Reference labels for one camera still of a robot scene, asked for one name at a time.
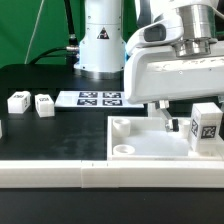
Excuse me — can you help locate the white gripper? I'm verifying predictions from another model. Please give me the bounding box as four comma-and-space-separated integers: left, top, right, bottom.
124, 45, 224, 132

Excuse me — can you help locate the white square tabletop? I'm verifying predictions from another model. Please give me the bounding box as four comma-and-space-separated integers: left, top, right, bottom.
107, 116, 224, 161

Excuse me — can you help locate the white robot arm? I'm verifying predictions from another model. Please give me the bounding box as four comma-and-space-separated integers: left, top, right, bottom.
74, 0, 224, 104

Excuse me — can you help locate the white L-shaped obstacle fence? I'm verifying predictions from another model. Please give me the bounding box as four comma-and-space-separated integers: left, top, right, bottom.
0, 133, 224, 190

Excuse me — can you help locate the white part at left edge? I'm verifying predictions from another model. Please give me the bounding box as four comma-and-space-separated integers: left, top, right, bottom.
0, 120, 3, 139

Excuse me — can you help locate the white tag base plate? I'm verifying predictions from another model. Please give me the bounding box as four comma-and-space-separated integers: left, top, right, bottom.
55, 91, 143, 108

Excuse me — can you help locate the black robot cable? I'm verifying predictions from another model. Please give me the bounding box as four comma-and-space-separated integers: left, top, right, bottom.
28, 0, 81, 66

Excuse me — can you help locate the white thin cable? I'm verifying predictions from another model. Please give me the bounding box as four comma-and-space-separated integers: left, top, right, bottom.
23, 0, 46, 66

